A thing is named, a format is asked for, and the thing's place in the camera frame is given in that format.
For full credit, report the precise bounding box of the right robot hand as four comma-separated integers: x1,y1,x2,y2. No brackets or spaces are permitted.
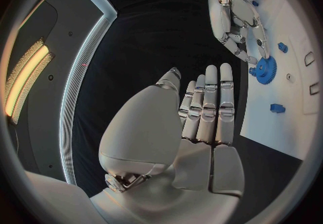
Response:
206,0,271,65

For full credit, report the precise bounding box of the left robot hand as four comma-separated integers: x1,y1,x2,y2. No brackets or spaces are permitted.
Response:
89,62,247,224

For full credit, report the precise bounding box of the blue gear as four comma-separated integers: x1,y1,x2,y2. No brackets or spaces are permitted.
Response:
255,55,278,86

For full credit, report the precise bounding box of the white task board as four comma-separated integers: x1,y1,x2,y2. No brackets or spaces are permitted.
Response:
238,0,322,161

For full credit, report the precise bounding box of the blue flanged plug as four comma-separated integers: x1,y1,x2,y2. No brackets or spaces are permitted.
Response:
277,41,289,54

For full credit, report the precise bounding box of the blue rectangular block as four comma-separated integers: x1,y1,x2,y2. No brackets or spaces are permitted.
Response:
269,103,287,114

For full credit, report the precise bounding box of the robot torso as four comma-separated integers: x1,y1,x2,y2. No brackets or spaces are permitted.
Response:
4,0,118,186

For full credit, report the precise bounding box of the glowing light bar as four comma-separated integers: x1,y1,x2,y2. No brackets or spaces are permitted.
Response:
4,44,51,117

